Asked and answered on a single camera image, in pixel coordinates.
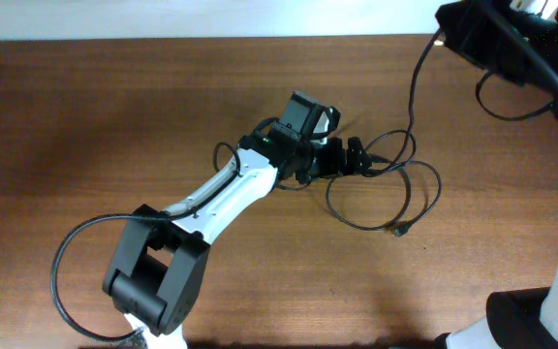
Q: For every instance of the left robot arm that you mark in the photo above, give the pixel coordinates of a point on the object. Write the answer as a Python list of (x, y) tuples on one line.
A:
[(155, 275)]

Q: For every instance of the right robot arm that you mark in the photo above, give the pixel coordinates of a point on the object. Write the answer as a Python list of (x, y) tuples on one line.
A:
[(521, 47)]

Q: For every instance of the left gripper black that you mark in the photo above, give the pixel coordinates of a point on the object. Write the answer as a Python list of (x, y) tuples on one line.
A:
[(355, 150)]

